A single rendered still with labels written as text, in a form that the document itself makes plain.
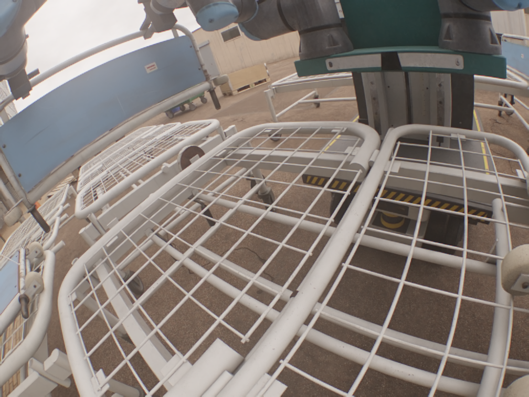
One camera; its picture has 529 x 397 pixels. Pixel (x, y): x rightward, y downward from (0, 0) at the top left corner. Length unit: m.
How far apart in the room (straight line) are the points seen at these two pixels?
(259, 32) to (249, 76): 5.52
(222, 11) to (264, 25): 0.34
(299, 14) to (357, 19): 0.20
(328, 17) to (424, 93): 0.44
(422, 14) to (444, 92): 0.27
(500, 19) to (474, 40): 7.29
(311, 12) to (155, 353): 0.90
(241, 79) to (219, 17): 5.76
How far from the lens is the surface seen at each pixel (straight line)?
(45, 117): 0.72
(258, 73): 6.51
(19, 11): 0.47
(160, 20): 0.71
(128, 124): 0.74
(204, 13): 0.55
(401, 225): 0.87
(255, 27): 0.88
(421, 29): 0.84
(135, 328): 0.46
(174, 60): 0.84
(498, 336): 0.37
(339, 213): 0.95
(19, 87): 0.60
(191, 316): 1.00
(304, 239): 1.04
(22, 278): 0.88
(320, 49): 0.76
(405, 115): 1.00
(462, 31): 0.68
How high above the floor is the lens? 0.74
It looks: 33 degrees down
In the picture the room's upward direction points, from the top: 21 degrees counter-clockwise
